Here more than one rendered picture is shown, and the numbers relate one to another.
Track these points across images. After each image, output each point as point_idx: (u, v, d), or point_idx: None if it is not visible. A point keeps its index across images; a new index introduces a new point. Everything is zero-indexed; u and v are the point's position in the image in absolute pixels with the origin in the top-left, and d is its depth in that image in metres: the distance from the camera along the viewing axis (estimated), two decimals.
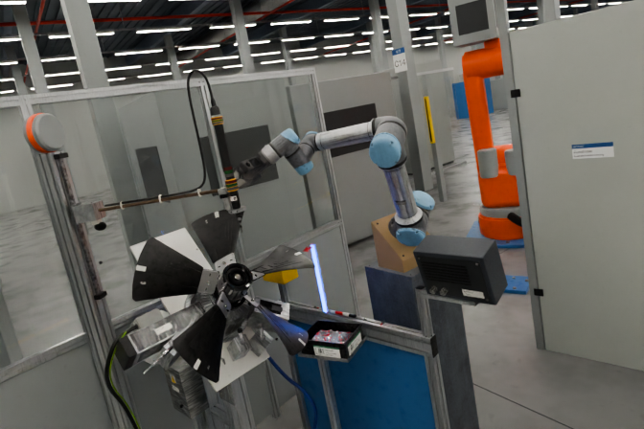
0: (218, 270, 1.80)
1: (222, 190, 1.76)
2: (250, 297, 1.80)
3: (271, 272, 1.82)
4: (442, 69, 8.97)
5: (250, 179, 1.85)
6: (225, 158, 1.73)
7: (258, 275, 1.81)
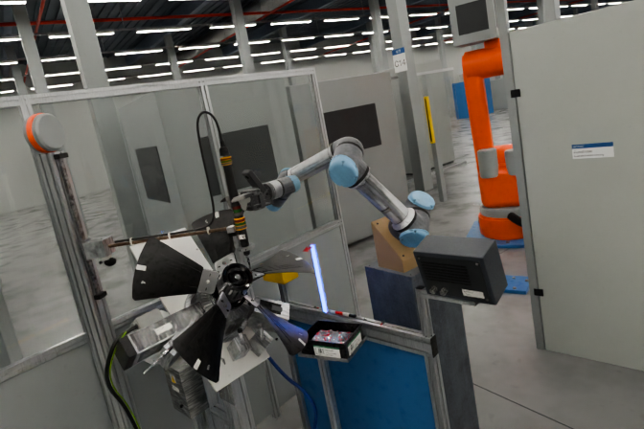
0: None
1: (231, 228, 1.79)
2: (230, 309, 1.73)
3: (261, 311, 1.69)
4: (442, 69, 8.97)
5: (254, 191, 1.80)
6: (234, 197, 1.76)
7: (252, 303, 1.72)
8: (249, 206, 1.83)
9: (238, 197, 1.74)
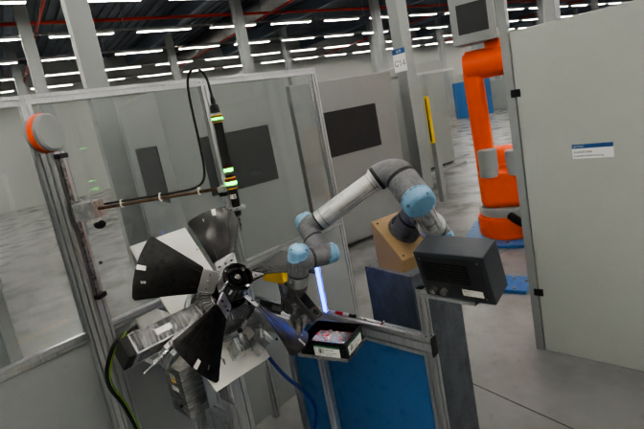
0: (250, 298, 1.79)
1: (222, 188, 1.76)
2: (209, 293, 1.73)
3: (212, 307, 1.62)
4: (442, 69, 8.97)
5: None
6: (225, 156, 1.73)
7: (220, 303, 1.67)
8: None
9: (304, 327, 1.73)
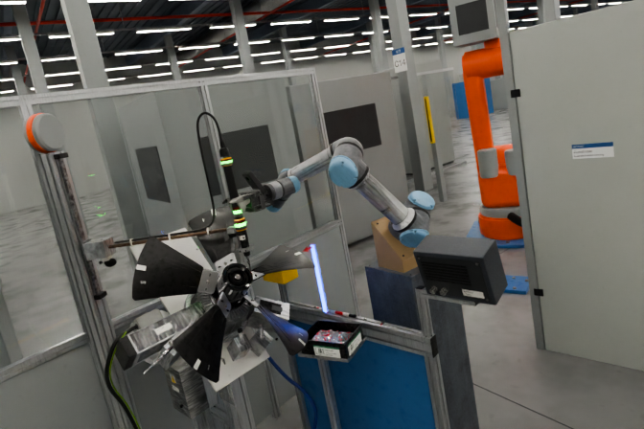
0: (250, 298, 1.79)
1: (231, 229, 1.79)
2: (209, 293, 1.73)
3: (212, 307, 1.62)
4: (442, 69, 8.97)
5: (254, 191, 1.80)
6: (234, 198, 1.76)
7: (220, 303, 1.67)
8: (249, 207, 1.83)
9: (236, 199, 1.74)
